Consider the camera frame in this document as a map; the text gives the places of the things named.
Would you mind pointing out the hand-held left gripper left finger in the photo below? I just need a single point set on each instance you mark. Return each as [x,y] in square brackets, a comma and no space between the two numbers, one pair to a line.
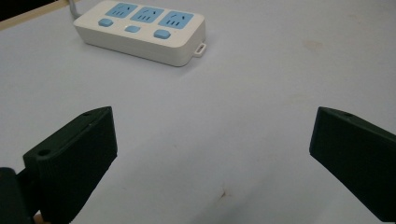
[73,158]

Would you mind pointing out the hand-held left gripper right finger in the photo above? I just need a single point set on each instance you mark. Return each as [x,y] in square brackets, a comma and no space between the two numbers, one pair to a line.
[358,155]

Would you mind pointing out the white power strip blue sockets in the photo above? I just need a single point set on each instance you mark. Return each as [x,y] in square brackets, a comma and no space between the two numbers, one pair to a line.
[146,35]

